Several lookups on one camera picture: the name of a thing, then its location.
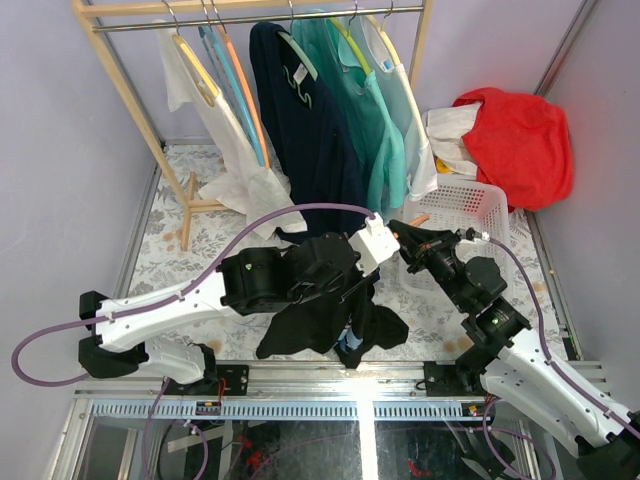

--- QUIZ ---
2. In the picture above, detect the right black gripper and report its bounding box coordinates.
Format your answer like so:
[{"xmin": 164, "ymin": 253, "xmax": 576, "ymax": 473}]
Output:
[{"xmin": 388, "ymin": 221, "xmax": 470, "ymax": 312}]

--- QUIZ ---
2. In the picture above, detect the orange hanger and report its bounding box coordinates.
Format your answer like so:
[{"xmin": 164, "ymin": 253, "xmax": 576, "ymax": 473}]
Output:
[
  {"xmin": 389, "ymin": 214, "xmax": 430, "ymax": 239},
  {"xmin": 211, "ymin": 0, "xmax": 271, "ymax": 169}
]

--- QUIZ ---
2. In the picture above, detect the black t shirt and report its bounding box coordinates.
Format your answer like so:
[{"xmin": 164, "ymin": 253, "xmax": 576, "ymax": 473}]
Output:
[{"xmin": 256, "ymin": 281, "xmax": 409, "ymax": 369}]

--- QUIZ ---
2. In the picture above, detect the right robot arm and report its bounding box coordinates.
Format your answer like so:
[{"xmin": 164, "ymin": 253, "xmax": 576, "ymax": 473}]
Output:
[{"xmin": 388, "ymin": 220, "xmax": 639, "ymax": 479}]

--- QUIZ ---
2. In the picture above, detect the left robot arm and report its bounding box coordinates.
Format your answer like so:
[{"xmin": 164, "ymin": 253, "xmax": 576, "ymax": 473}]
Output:
[{"xmin": 78, "ymin": 230, "xmax": 398, "ymax": 395}]

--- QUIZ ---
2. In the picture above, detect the white hanging t shirt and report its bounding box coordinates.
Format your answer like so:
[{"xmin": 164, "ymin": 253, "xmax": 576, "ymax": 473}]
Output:
[{"xmin": 156, "ymin": 26, "xmax": 293, "ymax": 223}]

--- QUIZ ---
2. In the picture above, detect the navy hanging t shirt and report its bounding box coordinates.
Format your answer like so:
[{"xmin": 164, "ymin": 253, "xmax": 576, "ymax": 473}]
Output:
[{"xmin": 249, "ymin": 22, "xmax": 367, "ymax": 244}]

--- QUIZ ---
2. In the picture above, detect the teal hanging t shirt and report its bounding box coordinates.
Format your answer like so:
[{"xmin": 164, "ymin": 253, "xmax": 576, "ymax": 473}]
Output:
[{"xmin": 292, "ymin": 17, "xmax": 407, "ymax": 218}]

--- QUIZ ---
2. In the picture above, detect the pale blue hanging t shirt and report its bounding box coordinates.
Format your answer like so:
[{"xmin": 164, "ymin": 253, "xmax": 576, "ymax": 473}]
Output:
[{"xmin": 351, "ymin": 15, "xmax": 438, "ymax": 202}]

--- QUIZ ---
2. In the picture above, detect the mint green hanger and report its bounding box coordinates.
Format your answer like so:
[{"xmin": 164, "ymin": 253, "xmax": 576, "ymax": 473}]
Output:
[{"xmin": 278, "ymin": 31, "xmax": 318, "ymax": 80}]

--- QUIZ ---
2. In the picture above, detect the pale yellow hanger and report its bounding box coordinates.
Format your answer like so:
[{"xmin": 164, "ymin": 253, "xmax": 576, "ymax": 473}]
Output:
[{"xmin": 162, "ymin": 0, "xmax": 220, "ymax": 107}]

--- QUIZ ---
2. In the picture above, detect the blue hanger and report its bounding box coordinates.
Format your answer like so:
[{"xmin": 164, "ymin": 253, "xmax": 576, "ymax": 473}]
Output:
[{"xmin": 198, "ymin": 1, "xmax": 265, "ymax": 168}]

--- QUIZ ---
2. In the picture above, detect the white plastic laundry basket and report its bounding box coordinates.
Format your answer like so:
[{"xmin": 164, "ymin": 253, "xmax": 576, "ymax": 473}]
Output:
[{"xmin": 394, "ymin": 174, "xmax": 513, "ymax": 300}]

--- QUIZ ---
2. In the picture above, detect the white crumpled cloth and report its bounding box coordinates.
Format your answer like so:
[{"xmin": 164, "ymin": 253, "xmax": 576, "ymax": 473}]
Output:
[{"xmin": 422, "ymin": 102, "xmax": 481, "ymax": 179}]

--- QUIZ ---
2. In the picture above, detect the red cloth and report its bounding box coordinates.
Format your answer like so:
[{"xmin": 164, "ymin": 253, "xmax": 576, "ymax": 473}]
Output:
[{"xmin": 452, "ymin": 87, "xmax": 575, "ymax": 212}]

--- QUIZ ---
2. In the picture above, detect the wooden clothes rack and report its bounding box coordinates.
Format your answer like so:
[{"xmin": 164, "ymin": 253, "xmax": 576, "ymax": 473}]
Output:
[{"xmin": 71, "ymin": 0, "xmax": 435, "ymax": 251}]

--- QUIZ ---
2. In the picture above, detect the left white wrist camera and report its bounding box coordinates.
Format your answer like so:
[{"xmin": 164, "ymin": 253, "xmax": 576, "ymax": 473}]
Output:
[{"xmin": 348, "ymin": 213, "xmax": 400, "ymax": 277}]

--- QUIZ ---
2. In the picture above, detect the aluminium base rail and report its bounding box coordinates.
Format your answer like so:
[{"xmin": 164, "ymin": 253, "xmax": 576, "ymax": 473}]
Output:
[{"xmin": 74, "ymin": 359, "xmax": 611, "ymax": 421}]

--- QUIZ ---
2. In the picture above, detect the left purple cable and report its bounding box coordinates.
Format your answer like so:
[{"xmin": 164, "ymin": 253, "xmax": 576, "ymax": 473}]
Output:
[{"xmin": 10, "ymin": 202, "xmax": 376, "ymax": 389}]

